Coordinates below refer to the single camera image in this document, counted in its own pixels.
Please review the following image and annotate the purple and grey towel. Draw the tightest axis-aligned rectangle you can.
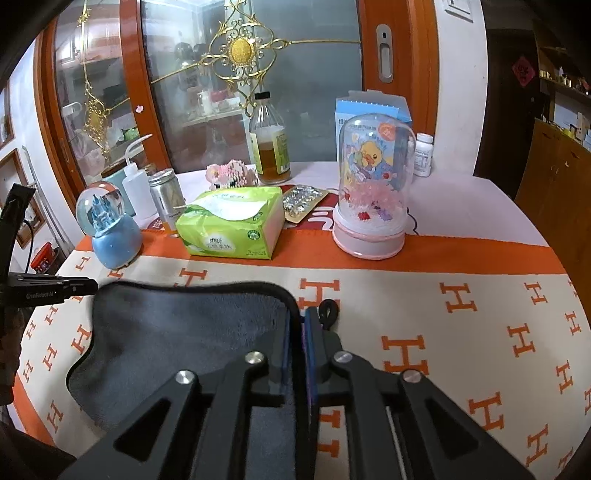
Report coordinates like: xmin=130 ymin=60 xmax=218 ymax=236
xmin=66 ymin=280 xmax=341 ymax=480

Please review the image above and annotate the light blue box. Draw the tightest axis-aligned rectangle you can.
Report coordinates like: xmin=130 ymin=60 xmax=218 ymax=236
xmin=101 ymin=168 xmax=137 ymax=218

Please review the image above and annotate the blue snow globe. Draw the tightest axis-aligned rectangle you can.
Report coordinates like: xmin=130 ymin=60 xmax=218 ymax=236
xmin=76 ymin=181 xmax=142 ymax=270

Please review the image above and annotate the white squeeze wash bottle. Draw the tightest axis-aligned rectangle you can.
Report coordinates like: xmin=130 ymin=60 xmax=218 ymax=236
xmin=122 ymin=134 xmax=156 ymax=220

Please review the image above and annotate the silver metal can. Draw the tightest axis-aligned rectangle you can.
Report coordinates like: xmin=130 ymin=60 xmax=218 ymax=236
xmin=148 ymin=168 xmax=185 ymax=235

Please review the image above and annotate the orange and cream H blanket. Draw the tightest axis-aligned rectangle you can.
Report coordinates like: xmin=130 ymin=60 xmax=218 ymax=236
xmin=11 ymin=225 xmax=591 ymax=480

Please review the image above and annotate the orange framed glass door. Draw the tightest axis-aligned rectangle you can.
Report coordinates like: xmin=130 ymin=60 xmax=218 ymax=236
xmin=34 ymin=1 xmax=439 ymax=206

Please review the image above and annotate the green tissue pack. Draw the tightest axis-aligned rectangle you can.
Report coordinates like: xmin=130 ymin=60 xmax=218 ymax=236
xmin=175 ymin=187 xmax=284 ymax=260

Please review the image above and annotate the pink flower block ornament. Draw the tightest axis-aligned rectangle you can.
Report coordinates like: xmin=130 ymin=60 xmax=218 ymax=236
xmin=205 ymin=159 xmax=259 ymax=190

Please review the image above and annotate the silver blister pill pack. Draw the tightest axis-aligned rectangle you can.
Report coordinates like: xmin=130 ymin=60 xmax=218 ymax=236
xmin=283 ymin=185 xmax=329 ymax=224

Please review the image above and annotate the glass bottle with amber liquid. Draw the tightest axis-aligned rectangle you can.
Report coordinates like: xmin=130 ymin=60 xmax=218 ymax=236
xmin=249 ymin=91 xmax=290 ymax=185

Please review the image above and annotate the white pill bottle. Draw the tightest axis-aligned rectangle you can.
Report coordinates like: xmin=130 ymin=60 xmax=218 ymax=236
xmin=414 ymin=133 xmax=434 ymax=177

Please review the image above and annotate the pink glass dome ornament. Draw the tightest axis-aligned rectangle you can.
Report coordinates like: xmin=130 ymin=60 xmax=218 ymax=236
xmin=332 ymin=116 xmax=416 ymax=260

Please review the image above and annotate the duck picture box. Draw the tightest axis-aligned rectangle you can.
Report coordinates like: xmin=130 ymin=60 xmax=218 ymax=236
xmin=335 ymin=90 xmax=412 ymax=184

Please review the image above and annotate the brown wooden cabinet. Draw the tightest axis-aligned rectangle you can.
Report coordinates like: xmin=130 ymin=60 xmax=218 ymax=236
xmin=513 ymin=118 xmax=591 ymax=287

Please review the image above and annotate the silver door handle plate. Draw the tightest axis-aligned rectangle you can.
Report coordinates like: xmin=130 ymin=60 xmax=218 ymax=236
xmin=376 ymin=23 xmax=394 ymax=83

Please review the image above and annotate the white wall switch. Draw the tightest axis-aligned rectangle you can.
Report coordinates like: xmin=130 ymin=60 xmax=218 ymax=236
xmin=443 ymin=0 xmax=473 ymax=22

